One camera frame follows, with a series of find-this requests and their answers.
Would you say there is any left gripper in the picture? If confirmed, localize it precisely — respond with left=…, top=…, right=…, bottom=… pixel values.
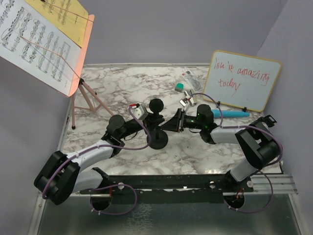
left=119, top=112, right=165, bottom=140

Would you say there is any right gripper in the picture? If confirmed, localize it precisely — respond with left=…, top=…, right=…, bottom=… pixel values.
left=161, top=109, right=204, bottom=133

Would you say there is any black microphone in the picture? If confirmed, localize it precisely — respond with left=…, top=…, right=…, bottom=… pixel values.
left=149, top=98, right=164, bottom=114

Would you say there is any blue toy microphone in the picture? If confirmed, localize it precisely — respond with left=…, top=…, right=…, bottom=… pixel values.
left=211, top=110, right=250, bottom=118

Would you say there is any pink music stand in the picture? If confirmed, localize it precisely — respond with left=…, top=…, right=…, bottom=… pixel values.
left=69, top=15, right=113, bottom=130

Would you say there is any yellow sheet music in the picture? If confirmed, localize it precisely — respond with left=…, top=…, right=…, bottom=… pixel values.
left=27, top=0, right=89, bottom=47

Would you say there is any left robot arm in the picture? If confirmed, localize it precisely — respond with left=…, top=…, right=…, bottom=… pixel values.
left=34, top=113, right=164, bottom=205

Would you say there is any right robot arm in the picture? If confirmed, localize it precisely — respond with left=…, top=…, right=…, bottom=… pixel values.
left=161, top=104, right=282, bottom=191

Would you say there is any white stapler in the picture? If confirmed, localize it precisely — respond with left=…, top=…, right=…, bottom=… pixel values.
left=184, top=89, right=195, bottom=99

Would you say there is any green whiteboard eraser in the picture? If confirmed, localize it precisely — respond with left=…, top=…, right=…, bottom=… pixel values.
left=175, top=83, right=184, bottom=93

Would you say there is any packaged item flat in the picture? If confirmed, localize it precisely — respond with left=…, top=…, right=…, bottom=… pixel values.
left=181, top=70, right=202, bottom=92

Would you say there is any white sheet music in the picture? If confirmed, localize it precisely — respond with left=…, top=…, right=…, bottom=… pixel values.
left=0, top=0, right=81, bottom=96

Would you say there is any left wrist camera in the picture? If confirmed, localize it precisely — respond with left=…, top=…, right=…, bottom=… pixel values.
left=133, top=104, right=148, bottom=121

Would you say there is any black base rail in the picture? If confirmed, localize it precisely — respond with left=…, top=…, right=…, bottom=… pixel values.
left=80, top=168, right=253, bottom=204

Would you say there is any small whiteboard yellow frame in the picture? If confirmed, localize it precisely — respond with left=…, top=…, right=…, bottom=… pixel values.
left=203, top=50, right=282, bottom=112

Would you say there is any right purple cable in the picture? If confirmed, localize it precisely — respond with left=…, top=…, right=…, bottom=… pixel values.
left=188, top=92, right=284, bottom=213

